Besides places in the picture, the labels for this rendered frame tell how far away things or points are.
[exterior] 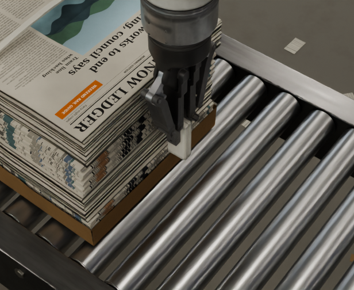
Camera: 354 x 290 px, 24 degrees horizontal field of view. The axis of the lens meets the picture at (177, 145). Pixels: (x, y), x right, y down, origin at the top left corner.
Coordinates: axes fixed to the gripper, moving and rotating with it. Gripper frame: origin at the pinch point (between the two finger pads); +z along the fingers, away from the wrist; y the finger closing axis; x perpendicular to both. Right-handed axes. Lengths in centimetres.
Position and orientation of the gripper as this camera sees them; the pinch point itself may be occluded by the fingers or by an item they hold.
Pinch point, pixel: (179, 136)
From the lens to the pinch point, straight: 113.0
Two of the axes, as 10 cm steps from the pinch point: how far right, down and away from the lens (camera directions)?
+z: 0.0, 6.4, 7.7
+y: -6.0, 6.2, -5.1
